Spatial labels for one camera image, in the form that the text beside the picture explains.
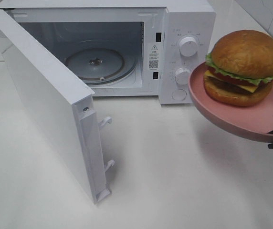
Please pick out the pink round plate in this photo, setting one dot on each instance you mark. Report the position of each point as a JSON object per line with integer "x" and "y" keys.
{"x": 253, "y": 122}

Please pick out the burger with lettuce and cheese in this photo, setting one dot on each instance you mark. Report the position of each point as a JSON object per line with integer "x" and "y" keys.
{"x": 240, "y": 68}

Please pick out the round white door button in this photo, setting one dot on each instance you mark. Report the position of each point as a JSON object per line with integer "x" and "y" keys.
{"x": 179, "y": 95}

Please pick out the white timer knob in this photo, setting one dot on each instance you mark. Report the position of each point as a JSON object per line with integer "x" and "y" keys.
{"x": 182, "y": 75}

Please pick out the white microwave door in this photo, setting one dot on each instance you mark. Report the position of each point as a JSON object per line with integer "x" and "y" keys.
{"x": 60, "y": 104}

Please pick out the upper white power knob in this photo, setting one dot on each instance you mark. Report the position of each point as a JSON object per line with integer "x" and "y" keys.
{"x": 188, "y": 46}

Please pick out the white warning label sticker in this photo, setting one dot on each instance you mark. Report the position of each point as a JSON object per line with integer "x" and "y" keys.
{"x": 153, "y": 55}

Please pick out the white microwave oven body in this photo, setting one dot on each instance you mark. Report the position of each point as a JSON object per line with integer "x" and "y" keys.
{"x": 59, "y": 24}

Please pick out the glass microwave turntable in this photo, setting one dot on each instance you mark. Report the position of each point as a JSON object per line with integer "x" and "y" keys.
{"x": 98, "y": 62}

